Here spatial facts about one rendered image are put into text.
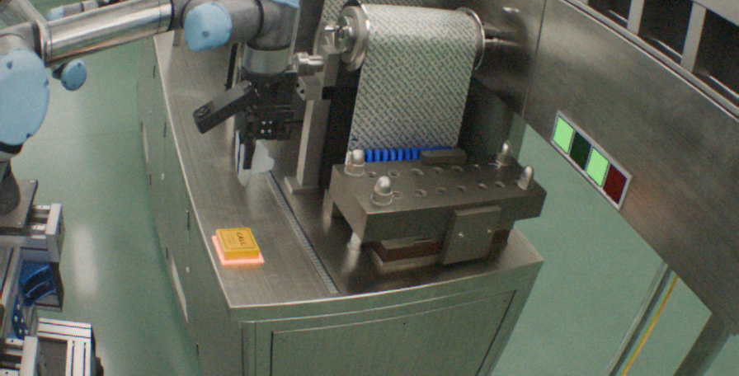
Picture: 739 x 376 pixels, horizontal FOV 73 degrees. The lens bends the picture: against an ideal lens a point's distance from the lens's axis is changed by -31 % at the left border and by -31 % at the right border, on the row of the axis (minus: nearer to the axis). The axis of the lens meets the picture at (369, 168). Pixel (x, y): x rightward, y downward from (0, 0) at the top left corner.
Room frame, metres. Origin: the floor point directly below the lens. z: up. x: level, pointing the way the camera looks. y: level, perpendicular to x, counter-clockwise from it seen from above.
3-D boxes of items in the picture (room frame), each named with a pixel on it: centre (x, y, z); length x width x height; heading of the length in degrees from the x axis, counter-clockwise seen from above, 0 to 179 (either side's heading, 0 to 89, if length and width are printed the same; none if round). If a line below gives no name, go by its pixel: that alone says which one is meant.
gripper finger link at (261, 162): (0.98, 0.18, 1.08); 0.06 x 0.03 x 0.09; 118
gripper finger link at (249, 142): (0.96, 0.20, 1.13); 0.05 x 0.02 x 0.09; 28
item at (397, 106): (1.24, -0.06, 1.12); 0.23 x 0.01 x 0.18; 118
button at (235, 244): (0.98, 0.21, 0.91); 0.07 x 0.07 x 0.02; 28
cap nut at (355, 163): (1.12, 0.02, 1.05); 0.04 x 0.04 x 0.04
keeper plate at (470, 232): (1.08, -0.21, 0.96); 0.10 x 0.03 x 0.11; 118
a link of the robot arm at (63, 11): (1.28, 0.83, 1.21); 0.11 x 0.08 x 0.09; 135
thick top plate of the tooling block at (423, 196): (1.15, -0.15, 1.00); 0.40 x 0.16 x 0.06; 118
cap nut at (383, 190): (1.04, -0.03, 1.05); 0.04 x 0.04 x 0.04
